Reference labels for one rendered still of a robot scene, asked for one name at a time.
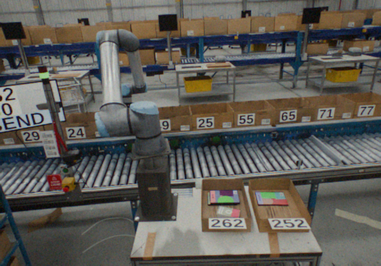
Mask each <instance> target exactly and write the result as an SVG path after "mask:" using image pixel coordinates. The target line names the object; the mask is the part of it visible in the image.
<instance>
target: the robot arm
mask: <svg viewBox="0 0 381 266"><path fill-rule="evenodd" d="M96 43H97V47H98V49H99V50H100V58H101V79H102V92H103V105H101V106H100V112H97V113H95V122H96V127H97V129H98V132H99V134H100V136H101V137H102V138H111V137H119V136H126V135H131V134H135V135H136V141H135V144H134V151H135V152H136V153H137V154H139V155H153V154H157V153H160V152H161V151H163V150H164V149H165V148H166V147H167V143H166V140H165V139H164V137H163V135H162V131H161V127H160V119H159V111H158V107H157V105H156V104H155V103H153V102H147V101H144V102H135V103H132V95H134V94H141V93H146V92H147V82H145V80H144V76H143V70H142V65H141V59H140V55H139V48H140V43H139V40H138V38H137V37H136V36H135V35H134V34H133V33H131V32H129V31H127V30H125V29H114V30H107V31H99V32H98V33H97V34H96ZM119 48H123V49H124V50H125V51H126V52H127V55H128V60H129V64H130V68H131V71H132V76H133V80H134V83H133V84H130V83H122V84H121V76H120V64H119V56H118V49H119Z"/></svg>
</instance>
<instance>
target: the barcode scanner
mask: <svg viewBox="0 0 381 266"><path fill-rule="evenodd" d="M81 157H82V152H81V150H74V151H73V150H71V151H66V152H65V153H64V154H63V155H62V160H63V161H64V162H67V164H68V166H67V168H69V167H72V166H75V164H76V161H77V159H80V158H81Z"/></svg>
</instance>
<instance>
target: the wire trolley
mask: <svg viewBox="0 0 381 266"><path fill-rule="evenodd" d="M69 78H74V77H69ZM62 79H68V78H61V80H62ZM57 80H58V81H59V80H60V79H57ZM74 81H75V85H69V86H67V85H66V84H65V85H66V86H64V85H63V86H62V87H59V88H63V89H64V87H66V88H67V87H71V86H75V87H76V89H72V90H71V89H69V90H64V91H60V93H62V94H61V96H62V97H61V98H62V100H63V99H65V100H63V106H64V107H65V106H69V105H75V104H78V110H79V113H81V111H80V108H79V104H81V103H83V107H84V112H86V109H85V105H84V103H85V100H84V94H83V90H82V86H81V84H79V83H78V82H77V80H76V79H75V78H74ZM73 90H74V91H75V92H74V91H73ZM66 91H68V92H69V93H71V92H70V91H72V93H71V94H72V95H70V94H69V93H67V92H66ZM63 92H65V93H66V94H68V95H69V96H67V95H66V94H65V93H63ZM76 92H77V93H79V95H78V94H77V93H76ZM73 93H75V95H74V94H73ZM64 95H65V96H67V97H68V98H67V97H65V96H64ZM77 95H78V96H77ZM70 96H72V97H70ZM79 96H81V97H82V98H81V97H79ZM63 97H64V98H63ZM70 98H71V99H74V98H76V99H74V100H72V101H74V102H73V103H71V102H72V101H70V102H67V101H69V100H71V99H70ZM78 98H81V99H79V100H81V101H79V100H78ZM67 99H69V100H67ZM82 99H83V100H82ZM75 100H76V101H75ZM64 101H65V102H66V104H65V105H64V103H65V102H64ZM78 101H79V102H78ZM75 102H77V103H75ZM80 102H81V103H80ZM68 103H70V104H69V105H68ZM74 103H75V104H74ZM73 110H77V109H72V110H69V111H72V112H73ZM65 112H68V111H65ZM73 113H74V112H73Z"/></svg>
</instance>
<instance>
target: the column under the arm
mask: <svg viewBox="0 0 381 266"><path fill-rule="evenodd" d="M136 177H137V184H138V191H139V199H140V201H139V204H138V208H137V212H136V216H135V219H134V222H160V221H176V218H177V203H178V195H179V193H172V192H171V179H170V167H169V160H168V157H162V166H161V167H160V168H158V169H155V170H148V169H146V168H145V164H144V160H143V159H141V160H140V162H139V165H138V168H137V171H136Z"/></svg>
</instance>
